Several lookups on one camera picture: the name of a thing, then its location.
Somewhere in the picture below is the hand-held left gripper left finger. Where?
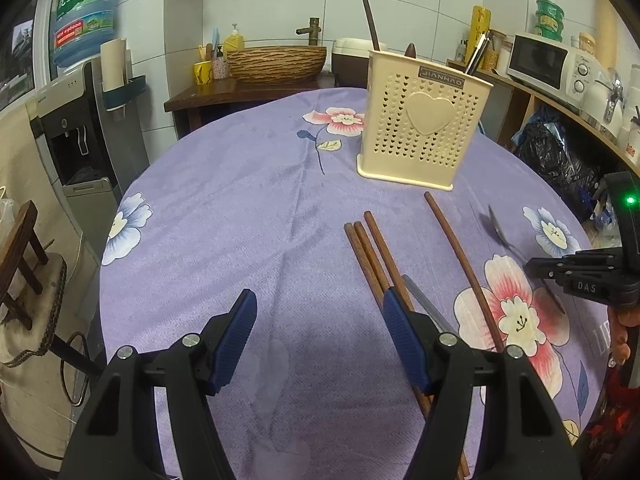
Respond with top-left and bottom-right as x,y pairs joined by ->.
62,287 -> 259,480

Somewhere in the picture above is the dark wooden washstand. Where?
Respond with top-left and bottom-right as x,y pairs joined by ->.
164,74 -> 337,142

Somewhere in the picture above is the dark wooden chair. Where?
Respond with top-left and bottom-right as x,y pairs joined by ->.
0,200 -> 69,367

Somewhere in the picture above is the person's right hand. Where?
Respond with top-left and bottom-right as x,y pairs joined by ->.
607,307 -> 633,367

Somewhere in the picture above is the black cable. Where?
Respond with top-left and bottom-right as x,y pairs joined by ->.
59,330 -> 107,407

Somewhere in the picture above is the white paper cup tube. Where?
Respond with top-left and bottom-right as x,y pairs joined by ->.
100,37 -> 132,107

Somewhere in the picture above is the glass door cabinet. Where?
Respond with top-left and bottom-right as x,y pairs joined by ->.
0,17 -> 37,112

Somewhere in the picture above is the yellow soap pump bottle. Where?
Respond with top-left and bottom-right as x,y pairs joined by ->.
222,23 -> 246,54

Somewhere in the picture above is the blue water jug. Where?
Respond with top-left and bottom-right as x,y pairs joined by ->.
48,0 -> 121,69

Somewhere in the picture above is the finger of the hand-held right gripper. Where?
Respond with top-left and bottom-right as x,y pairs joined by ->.
550,273 -> 626,306
525,252 -> 624,281

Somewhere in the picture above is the black plastic bag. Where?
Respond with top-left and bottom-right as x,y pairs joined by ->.
512,107 -> 609,222

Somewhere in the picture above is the brown and cream rice cooker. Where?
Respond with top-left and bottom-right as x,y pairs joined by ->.
331,37 -> 374,89

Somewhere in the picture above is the white microwave oven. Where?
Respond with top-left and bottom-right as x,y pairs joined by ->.
507,32 -> 604,112

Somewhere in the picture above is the purple floral tablecloth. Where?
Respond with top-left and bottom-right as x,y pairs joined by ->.
97,87 -> 624,480

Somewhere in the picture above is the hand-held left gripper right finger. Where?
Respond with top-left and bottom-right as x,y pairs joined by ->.
381,287 -> 583,480

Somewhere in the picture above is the person's right forearm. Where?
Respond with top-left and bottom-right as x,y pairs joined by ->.
575,362 -> 640,480

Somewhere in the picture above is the teal cup holder bracket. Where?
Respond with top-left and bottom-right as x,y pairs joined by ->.
102,75 -> 147,111

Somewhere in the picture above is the black chopstick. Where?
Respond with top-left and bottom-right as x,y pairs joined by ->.
465,35 -> 486,75
470,30 -> 494,76

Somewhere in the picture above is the white electric kettle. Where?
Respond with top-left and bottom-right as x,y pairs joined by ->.
582,66 -> 627,132

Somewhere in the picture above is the light wooden shelf unit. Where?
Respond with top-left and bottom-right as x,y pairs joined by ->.
479,65 -> 640,182

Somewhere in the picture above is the cream perforated utensil holder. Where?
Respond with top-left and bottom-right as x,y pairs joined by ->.
356,50 -> 494,192

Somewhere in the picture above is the yellow wrapped roll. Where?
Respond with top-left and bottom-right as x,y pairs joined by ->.
471,6 -> 492,47

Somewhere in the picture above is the white tumbler with orange logo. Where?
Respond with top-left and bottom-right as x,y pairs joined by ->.
620,105 -> 640,162

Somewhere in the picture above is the grey water dispenser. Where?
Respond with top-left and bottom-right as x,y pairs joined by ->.
27,60 -> 151,271

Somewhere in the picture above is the woven pattern wash basin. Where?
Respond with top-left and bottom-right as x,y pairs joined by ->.
226,46 -> 329,85

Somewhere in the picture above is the bronze bamboo style faucet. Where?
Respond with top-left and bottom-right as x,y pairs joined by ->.
295,17 -> 322,47

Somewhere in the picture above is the glass jar with lid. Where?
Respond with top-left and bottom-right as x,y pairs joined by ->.
484,32 -> 501,74

